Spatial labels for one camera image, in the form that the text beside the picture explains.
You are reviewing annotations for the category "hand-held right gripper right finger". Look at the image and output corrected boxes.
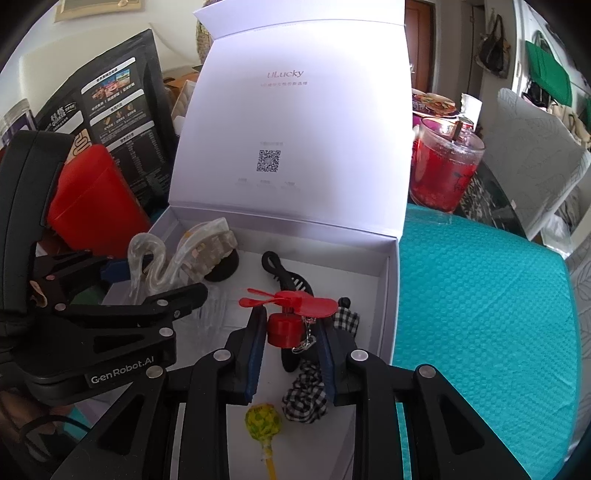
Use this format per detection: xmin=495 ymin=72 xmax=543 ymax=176
xmin=318 ymin=322 xmax=532 ymax=480

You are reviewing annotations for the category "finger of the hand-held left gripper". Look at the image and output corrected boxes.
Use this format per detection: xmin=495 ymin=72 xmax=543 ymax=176
xmin=60 ymin=284 xmax=208 ymax=340
xmin=34 ymin=251 xmax=134 ymax=301

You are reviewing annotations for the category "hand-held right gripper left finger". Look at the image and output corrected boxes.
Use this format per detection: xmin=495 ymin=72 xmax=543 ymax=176
xmin=48 ymin=307 xmax=269 ymax=480

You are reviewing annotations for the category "pink translucent wavy hair claw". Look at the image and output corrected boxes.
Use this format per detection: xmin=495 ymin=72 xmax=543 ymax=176
xmin=128 ymin=232 xmax=185 ymax=303

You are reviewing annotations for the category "checked scrunchie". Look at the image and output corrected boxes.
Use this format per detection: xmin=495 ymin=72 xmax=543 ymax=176
xmin=281 ymin=298 xmax=361 ymax=423

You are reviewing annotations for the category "red mini fan keychain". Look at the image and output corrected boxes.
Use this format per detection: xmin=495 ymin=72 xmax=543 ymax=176
xmin=239 ymin=288 xmax=339 ymax=355

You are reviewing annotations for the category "clear hair clip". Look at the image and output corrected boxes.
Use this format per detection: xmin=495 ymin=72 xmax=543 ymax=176
xmin=194 ymin=291 xmax=232 ymax=333

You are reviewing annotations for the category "yellow-green lollipop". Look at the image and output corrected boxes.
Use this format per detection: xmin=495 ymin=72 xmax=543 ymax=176
xmin=245 ymin=403 xmax=282 ymax=480

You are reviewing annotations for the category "beige toothed hair claw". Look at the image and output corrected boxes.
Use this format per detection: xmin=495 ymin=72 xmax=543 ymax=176
xmin=178 ymin=217 xmax=237 ymax=280

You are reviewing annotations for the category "black hair claw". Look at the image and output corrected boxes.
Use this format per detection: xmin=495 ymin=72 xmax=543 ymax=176
xmin=262 ymin=250 xmax=317 ymax=374

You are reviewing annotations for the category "white gift box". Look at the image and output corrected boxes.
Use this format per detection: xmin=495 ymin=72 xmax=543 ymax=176
xmin=99 ymin=0 xmax=409 ymax=480

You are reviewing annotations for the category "person's left hand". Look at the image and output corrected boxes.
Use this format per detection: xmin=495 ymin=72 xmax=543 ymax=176
xmin=0 ymin=397 xmax=28 ymax=467

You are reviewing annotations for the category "red bag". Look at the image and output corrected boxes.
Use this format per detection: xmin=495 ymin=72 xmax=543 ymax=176
xmin=46 ymin=144 xmax=153 ymax=261

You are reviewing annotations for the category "clear jar with purple label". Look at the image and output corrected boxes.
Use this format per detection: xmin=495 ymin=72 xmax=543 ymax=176
xmin=0 ymin=102 xmax=37 ymax=148

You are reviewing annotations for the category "black printed pouch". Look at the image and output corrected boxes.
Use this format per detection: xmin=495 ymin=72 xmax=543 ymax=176
xmin=34 ymin=28 xmax=178 ymax=220

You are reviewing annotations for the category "teal bubble mat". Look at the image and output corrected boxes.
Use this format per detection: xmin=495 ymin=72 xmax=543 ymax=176
xmin=390 ymin=203 xmax=583 ymax=480

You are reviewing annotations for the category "open cardboard box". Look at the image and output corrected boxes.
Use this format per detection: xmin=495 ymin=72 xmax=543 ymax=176
xmin=163 ymin=65 xmax=200 ymax=112

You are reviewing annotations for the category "gold framed picture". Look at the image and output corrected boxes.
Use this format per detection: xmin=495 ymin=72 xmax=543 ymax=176
xmin=54 ymin=0 xmax=144 ymax=21

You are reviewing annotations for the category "glass jar of red drink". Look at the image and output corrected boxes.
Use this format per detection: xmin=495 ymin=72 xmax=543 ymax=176
xmin=409 ymin=116 xmax=486 ymax=214

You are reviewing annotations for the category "woven straw fan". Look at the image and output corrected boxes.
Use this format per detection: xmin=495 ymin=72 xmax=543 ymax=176
xmin=196 ymin=23 xmax=217 ymax=68

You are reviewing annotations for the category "red printed can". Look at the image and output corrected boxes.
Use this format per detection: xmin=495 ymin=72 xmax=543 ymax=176
xmin=412 ymin=91 xmax=458 ymax=116

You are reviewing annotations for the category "brown door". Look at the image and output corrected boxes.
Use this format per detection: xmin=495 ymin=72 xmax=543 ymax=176
xmin=405 ymin=0 xmax=435 ymax=90

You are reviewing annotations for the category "black hanging bag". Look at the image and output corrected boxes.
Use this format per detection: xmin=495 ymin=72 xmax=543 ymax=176
xmin=478 ymin=14 xmax=506 ymax=72

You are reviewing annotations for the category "large green tote bag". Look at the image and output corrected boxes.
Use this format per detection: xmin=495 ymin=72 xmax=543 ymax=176
xmin=525 ymin=41 xmax=573 ymax=104

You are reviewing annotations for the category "black cable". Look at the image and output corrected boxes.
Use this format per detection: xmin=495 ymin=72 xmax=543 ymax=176
xmin=18 ymin=413 xmax=93 ymax=446

